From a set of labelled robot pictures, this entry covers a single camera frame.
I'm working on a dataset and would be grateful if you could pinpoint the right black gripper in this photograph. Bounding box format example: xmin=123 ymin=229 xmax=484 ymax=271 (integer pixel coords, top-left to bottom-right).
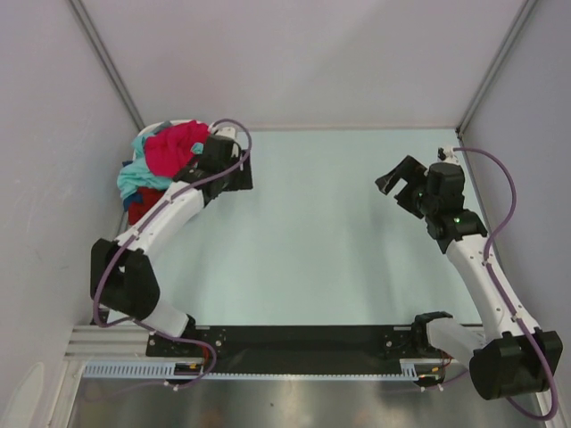
xmin=375 ymin=156 xmax=437 ymax=220

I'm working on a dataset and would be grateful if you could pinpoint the pink red t shirt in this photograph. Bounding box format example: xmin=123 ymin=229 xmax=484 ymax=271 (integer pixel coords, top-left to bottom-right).
xmin=144 ymin=120 xmax=210 ymax=178

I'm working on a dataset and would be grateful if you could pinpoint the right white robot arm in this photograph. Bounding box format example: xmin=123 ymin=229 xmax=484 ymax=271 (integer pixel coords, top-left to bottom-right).
xmin=375 ymin=152 xmax=563 ymax=400

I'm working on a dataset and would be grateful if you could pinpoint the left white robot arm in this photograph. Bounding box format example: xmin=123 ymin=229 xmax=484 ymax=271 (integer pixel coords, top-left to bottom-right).
xmin=90 ymin=120 xmax=253 ymax=357

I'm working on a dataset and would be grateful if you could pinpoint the teal t shirt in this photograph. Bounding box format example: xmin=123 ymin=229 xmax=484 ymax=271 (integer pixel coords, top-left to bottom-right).
xmin=117 ymin=133 xmax=171 ymax=201

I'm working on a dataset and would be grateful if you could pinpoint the navy blue t shirt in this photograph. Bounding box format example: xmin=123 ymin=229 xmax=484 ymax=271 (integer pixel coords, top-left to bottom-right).
xmin=122 ymin=160 xmax=140 ymax=212

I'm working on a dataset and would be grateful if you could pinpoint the dark red t shirt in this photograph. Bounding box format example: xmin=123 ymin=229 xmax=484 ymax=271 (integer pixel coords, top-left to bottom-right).
xmin=127 ymin=187 xmax=165 ymax=226

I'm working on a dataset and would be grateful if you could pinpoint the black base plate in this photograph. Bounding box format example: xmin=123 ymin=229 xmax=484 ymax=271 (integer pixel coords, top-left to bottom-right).
xmin=145 ymin=324 xmax=451 ymax=376

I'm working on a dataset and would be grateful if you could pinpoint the right slotted cable duct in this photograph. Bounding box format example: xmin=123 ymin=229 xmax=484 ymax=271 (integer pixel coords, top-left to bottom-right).
xmin=400 ymin=358 xmax=466 ymax=380

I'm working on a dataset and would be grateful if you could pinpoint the slotted cable duct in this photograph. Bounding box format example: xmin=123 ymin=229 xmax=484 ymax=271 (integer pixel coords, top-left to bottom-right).
xmin=400 ymin=358 xmax=466 ymax=380
xmin=82 ymin=359 xmax=211 ymax=379

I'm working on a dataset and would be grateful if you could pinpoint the aluminium front rail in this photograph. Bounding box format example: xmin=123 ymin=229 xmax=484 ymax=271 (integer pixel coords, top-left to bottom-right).
xmin=64 ymin=324 xmax=155 ymax=363

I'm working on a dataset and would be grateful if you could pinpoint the right aluminium corner post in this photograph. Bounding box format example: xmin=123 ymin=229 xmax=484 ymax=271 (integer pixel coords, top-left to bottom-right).
xmin=455 ymin=0 xmax=539 ymax=140

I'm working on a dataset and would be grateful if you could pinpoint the aluminium corner post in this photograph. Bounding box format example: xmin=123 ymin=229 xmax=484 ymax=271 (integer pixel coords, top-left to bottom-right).
xmin=455 ymin=0 xmax=539 ymax=140
xmin=66 ymin=0 xmax=145 ymax=130

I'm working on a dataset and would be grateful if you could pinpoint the left slotted cable duct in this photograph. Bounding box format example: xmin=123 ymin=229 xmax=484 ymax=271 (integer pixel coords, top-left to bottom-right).
xmin=82 ymin=359 xmax=211 ymax=379

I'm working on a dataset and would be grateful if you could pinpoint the left aluminium corner post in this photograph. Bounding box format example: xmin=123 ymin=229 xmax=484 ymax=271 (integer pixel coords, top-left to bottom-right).
xmin=66 ymin=0 xmax=145 ymax=130

